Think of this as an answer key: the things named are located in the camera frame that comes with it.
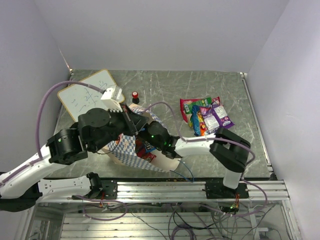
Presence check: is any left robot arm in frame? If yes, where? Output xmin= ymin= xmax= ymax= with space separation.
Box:
xmin=0 ymin=104 xmax=149 ymax=213

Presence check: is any blue M&M's packet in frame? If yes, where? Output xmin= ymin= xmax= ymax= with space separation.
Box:
xmin=135 ymin=139 xmax=156 ymax=158

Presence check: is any red marker cap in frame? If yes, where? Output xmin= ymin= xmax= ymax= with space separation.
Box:
xmin=131 ymin=91 xmax=140 ymax=104

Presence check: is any green snack bag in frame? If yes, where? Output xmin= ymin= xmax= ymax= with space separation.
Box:
xmin=183 ymin=97 xmax=212 ymax=114

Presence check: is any checkered paper bag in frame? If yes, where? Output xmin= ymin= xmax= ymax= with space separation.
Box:
xmin=101 ymin=103 xmax=195 ymax=183

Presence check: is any red candy packet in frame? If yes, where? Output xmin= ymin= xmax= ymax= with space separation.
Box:
xmin=141 ymin=152 xmax=157 ymax=163

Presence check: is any red snack bag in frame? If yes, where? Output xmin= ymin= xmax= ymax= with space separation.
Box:
xmin=179 ymin=96 xmax=220 ymax=126

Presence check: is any purple snack packet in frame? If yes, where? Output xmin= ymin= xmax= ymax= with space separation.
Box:
xmin=200 ymin=101 xmax=235 ymax=134

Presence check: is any aluminium rail frame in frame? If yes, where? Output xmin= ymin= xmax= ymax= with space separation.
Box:
xmin=20 ymin=178 xmax=302 ymax=240

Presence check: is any blue Slendy snack bag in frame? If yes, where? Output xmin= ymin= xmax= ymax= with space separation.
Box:
xmin=190 ymin=105 xmax=207 ymax=137

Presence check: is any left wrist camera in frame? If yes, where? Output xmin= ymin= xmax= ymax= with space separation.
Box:
xmin=100 ymin=85 xmax=124 ymax=113

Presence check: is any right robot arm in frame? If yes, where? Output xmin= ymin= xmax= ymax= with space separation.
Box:
xmin=137 ymin=121 xmax=252 ymax=198

